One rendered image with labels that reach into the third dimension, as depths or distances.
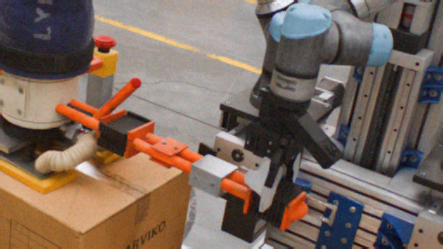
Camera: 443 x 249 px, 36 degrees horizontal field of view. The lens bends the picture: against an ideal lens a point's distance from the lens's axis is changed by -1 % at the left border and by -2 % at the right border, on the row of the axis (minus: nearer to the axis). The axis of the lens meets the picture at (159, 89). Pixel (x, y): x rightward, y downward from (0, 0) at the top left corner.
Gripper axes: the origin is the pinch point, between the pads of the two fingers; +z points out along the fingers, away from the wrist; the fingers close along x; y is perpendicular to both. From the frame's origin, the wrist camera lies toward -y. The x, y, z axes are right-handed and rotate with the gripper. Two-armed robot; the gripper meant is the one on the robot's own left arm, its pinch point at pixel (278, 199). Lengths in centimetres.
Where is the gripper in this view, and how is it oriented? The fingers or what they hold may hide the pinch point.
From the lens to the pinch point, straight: 126.7
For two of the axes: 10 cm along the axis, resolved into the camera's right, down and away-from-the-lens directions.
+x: -5.9, 2.4, -7.7
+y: -8.0, -3.2, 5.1
